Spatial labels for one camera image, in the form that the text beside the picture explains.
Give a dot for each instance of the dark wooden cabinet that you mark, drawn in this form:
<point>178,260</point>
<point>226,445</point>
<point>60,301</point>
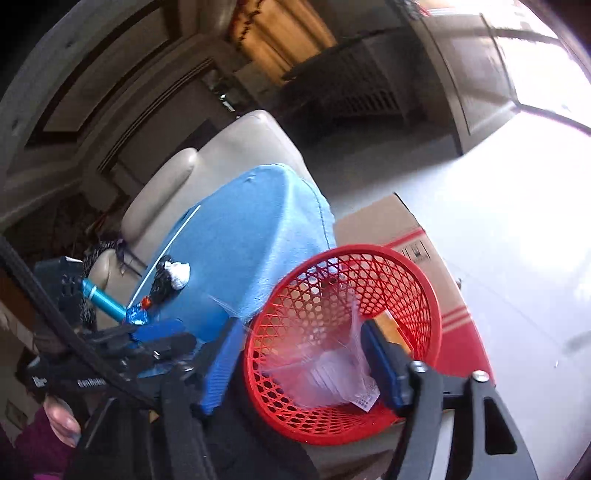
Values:
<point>372,74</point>

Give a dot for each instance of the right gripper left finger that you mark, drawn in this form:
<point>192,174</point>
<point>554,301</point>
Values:
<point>159,433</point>

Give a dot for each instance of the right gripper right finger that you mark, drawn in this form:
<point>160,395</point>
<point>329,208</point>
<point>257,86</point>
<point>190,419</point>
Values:
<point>486,443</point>

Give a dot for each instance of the blue table cloth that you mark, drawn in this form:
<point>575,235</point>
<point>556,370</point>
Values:
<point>240,242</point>

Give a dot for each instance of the beige leather sofa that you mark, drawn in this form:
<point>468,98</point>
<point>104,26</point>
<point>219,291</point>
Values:
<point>186,178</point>

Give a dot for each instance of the black wrapper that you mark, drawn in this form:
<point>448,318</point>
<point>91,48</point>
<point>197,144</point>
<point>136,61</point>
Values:
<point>161,290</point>

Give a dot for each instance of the blue wrapper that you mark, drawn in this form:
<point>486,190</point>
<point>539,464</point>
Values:
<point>136,315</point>

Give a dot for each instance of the clear plastic bag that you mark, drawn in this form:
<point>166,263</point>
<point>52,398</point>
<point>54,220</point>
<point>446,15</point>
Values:
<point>320,361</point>

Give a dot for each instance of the red mesh waste basket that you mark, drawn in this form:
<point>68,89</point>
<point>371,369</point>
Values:
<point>384,282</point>

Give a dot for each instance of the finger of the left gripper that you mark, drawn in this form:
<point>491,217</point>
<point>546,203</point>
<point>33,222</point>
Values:
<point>150,332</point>
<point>165,349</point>

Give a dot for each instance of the person's left hand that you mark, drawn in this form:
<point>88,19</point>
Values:
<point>62,421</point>

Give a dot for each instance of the blue metal bottle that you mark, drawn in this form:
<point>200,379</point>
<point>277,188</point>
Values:
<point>102,301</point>

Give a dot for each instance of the white tissue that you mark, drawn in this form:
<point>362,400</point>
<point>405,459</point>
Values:
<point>179,274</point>

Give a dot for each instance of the yellow curtain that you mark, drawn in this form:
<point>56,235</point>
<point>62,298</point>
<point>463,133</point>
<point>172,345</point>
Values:
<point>278,35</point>

